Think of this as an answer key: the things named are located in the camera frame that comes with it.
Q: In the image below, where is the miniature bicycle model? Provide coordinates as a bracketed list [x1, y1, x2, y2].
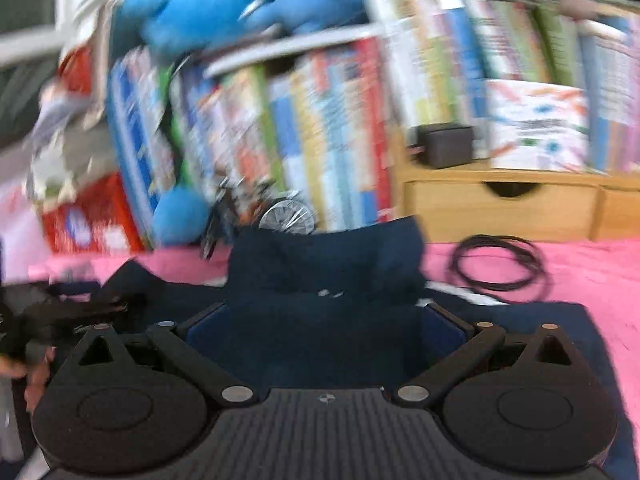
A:
[200, 177, 318, 260]

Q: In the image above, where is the black coiled cable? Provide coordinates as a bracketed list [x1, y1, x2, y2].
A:
[447, 234, 551, 306]

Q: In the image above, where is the stack of papers and booklets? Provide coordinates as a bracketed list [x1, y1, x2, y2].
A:
[24, 78, 117, 205]

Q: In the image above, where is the white navy zip jacket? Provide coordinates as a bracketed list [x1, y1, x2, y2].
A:
[32, 218, 639, 479]

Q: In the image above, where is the blue plush ball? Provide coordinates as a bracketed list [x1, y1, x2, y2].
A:
[152, 185, 210, 247]

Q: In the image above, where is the blue plush toy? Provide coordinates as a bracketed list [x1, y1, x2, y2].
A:
[119, 0, 366, 64]

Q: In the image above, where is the wooden drawer organizer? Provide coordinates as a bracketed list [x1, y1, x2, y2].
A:
[390, 131, 639, 243]

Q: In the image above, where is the row of upright books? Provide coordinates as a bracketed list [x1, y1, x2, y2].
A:
[107, 0, 639, 248]

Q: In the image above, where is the white label printer box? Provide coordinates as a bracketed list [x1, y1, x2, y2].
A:
[486, 79, 589, 172]

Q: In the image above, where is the red plastic crate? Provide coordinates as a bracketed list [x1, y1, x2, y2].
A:
[40, 172, 144, 255]

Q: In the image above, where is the pink bunny print blanket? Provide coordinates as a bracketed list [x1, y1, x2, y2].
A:
[27, 240, 639, 469]

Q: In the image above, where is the person left hand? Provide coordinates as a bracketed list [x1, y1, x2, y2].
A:
[1, 347, 56, 413]

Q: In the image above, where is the black power adapter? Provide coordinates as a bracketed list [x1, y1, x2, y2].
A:
[411, 122, 474, 169]

